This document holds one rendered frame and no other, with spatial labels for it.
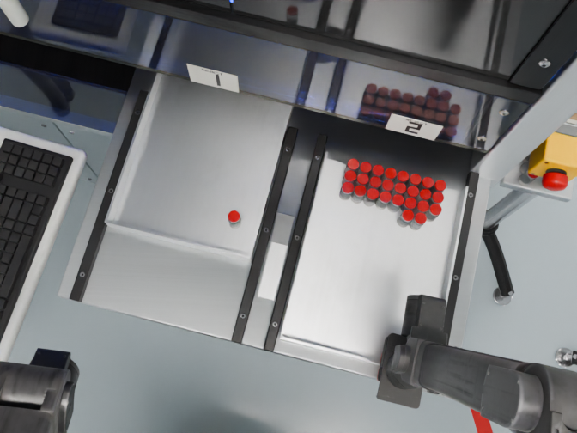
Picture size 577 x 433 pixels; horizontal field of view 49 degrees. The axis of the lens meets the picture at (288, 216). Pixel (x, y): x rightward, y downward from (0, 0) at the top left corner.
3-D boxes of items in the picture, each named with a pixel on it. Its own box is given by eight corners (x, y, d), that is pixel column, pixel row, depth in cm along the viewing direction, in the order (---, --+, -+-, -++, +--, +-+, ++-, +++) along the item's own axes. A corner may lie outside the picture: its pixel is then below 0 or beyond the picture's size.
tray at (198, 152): (165, 59, 122) (162, 50, 119) (297, 91, 121) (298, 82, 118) (109, 226, 113) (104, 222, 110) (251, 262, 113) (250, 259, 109)
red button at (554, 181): (540, 168, 109) (549, 161, 105) (563, 174, 108) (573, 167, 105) (537, 189, 108) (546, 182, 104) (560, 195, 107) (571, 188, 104)
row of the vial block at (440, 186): (345, 165, 118) (349, 156, 113) (440, 188, 117) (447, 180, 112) (343, 176, 117) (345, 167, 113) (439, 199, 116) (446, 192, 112)
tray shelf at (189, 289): (142, 58, 124) (140, 53, 122) (495, 144, 122) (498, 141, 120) (59, 297, 112) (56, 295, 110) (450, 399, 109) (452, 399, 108)
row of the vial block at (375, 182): (343, 176, 117) (345, 167, 113) (439, 200, 116) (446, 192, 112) (340, 187, 116) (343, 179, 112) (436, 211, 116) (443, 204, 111)
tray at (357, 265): (324, 158, 118) (326, 151, 115) (462, 192, 117) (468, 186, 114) (279, 340, 109) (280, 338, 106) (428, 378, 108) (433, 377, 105)
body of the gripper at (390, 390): (428, 344, 101) (440, 338, 93) (416, 409, 98) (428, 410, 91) (387, 333, 101) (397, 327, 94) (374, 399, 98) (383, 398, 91)
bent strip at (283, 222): (276, 220, 115) (276, 211, 109) (293, 223, 115) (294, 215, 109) (257, 296, 111) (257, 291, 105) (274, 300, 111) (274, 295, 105)
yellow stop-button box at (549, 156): (532, 136, 112) (549, 119, 105) (573, 146, 112) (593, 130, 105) (525, 175, 110) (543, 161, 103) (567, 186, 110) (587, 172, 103)
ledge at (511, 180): (511, 118, 123) (514, 115, 121) (577, 135, 123) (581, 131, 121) (499, 186, 120) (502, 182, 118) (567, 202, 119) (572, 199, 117)
